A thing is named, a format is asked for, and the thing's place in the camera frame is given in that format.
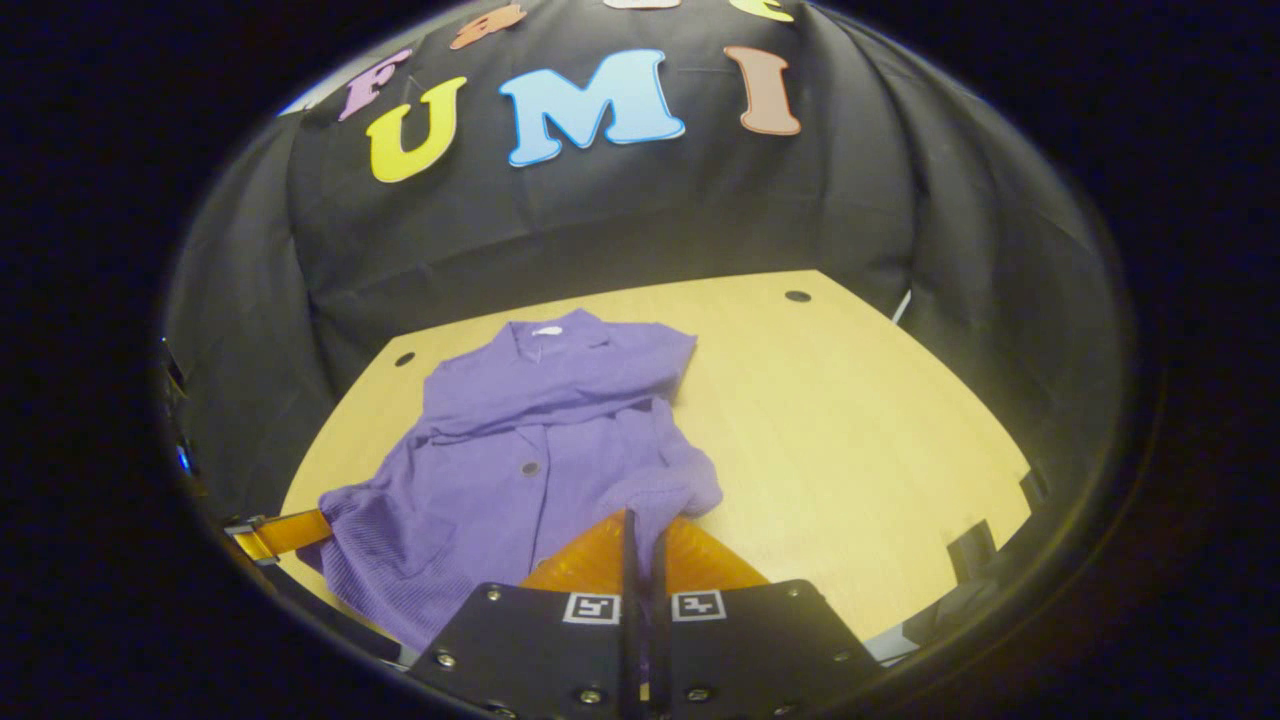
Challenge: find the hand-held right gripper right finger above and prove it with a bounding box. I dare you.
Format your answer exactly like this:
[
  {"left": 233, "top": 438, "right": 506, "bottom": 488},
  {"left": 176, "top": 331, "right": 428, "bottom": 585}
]
[{"left": 640, "top": 512, "right": 887, "bottom": 720}]

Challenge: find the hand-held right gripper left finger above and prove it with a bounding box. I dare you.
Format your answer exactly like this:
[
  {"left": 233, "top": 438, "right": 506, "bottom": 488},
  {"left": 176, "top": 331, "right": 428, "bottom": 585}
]
[{"left": 410, "top": 510, "right": 642, "bottom": 720}]

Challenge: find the purple button shirt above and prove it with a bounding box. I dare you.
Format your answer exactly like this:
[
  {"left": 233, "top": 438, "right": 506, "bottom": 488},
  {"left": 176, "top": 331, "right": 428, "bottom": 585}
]
[{"left": 297, "top": 308, "right": 724, "bottom": 653}]

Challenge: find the black backdrop cloth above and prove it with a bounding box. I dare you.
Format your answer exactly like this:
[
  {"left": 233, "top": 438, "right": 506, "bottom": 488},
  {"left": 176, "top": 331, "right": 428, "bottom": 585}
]
[{"left": 163, "top": 0, "right": 1138, "bottom": 526}]

